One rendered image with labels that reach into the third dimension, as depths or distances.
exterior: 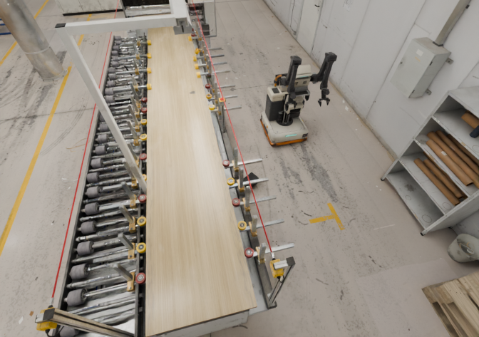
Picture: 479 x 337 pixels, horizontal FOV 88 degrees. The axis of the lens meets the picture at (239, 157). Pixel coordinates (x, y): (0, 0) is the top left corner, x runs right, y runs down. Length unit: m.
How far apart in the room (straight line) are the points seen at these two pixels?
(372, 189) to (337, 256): 1.21
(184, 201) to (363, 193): 2.56
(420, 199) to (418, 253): 0.73
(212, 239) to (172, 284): 0.46
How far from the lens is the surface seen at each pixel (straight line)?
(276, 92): 3.88
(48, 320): 1.48
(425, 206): 4.10
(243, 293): 2.17
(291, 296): 3.13
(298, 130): 4.09
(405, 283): 3.62
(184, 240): 2.33
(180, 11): 1.74
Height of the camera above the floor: 3.02
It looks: 50 degrees down
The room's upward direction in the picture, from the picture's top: straight up
